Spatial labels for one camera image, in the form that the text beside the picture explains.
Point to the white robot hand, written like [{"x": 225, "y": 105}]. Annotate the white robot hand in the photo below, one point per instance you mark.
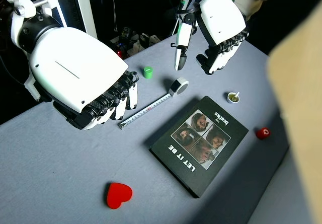
[
  {"x": 75, "y": 65},
  {"x": 219, "y": 17}
]

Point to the grey tape measure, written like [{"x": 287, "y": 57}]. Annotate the grey tape measure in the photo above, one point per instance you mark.
[{"x": 179, "y": 86}]

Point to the black Let It Be album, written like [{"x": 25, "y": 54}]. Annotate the black Let It Be album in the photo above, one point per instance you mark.
[{"x": 201, "y": 146}]

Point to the black charger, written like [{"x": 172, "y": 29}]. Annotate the black charger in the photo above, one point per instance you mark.
[{"x": 126, "y": 32}]

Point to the green cylinder block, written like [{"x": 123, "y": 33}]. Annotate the green cylinder block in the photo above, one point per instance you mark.
[{"x": 148, "y": 73}]

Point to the white power strip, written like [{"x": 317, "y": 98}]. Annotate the white power strip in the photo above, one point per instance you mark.
[{"x": 147, "y": 40}]

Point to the small spoon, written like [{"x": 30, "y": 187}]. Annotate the small spoon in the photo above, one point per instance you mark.
[{"x": 237, "y": 94}]

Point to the small white bowl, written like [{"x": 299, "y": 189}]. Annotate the small white bowl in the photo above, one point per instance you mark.
[{"x": 232, "y": 98}]

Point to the grey table cloth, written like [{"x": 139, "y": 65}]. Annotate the grey table cloth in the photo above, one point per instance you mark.
[{"x": 50, "y": 171}]

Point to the beige blurred panel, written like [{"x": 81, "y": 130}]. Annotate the beige blurred panel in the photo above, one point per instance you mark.
[{"x": 299, "y": 95}]

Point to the red block with white mark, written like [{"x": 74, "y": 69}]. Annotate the red block with white mark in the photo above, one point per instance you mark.
[{"x": 262, "y": 133}]

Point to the red heart block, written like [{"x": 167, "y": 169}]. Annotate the red heart block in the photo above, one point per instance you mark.
[{"x": 118, "y": 195}]

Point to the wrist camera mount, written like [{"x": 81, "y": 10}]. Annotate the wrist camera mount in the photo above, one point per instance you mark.
[{"x": 31, "y": 85}]

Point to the white metal frame post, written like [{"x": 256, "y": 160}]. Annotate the white metal frame post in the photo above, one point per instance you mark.
[{"x": 83, "y": 7}]

